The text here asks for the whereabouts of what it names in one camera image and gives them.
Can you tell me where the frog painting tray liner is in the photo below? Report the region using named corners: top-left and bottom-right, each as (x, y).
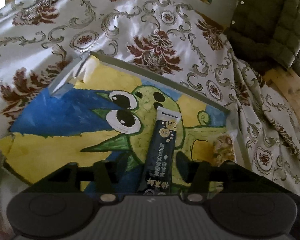
top-left (0, 56), bottom-right (228, 196)

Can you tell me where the dark blue stick packet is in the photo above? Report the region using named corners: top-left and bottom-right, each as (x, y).
top-left (138, 107), bottom-right (181, 196)

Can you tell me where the olive quilted jacket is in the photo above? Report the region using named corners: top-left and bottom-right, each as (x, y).
top-left (226, 0), bottom-right (300, 77)

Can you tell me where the grey tray box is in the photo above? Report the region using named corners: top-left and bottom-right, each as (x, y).
top-left (0, 50), bottom-right (252, 193)

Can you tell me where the nut granola bar packet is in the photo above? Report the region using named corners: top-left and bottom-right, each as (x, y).
top-left (212, 134), bottom-right (237, 167)

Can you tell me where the wooden bed frame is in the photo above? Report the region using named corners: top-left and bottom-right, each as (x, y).
top-left (263, 68), bottom-right (300, 124)

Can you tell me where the floral satin bedspread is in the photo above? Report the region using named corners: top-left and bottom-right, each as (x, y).
top-left (0, 0), bottom-right (300, 239)

